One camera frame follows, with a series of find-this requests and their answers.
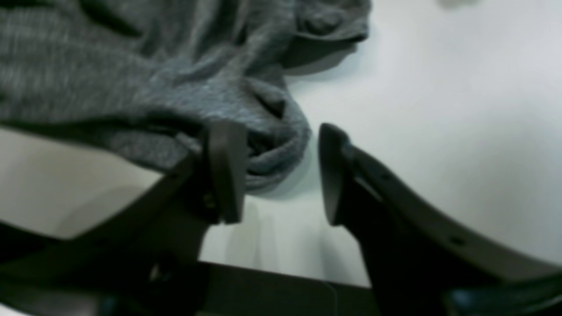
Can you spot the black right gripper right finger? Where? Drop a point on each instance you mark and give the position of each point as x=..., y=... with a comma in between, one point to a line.
x=420, y=261

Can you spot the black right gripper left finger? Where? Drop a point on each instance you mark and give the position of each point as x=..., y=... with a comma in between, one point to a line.
x=142, y=261

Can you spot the grey t-shirt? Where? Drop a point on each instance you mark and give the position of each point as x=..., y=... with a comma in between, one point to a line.
x=144, y=78

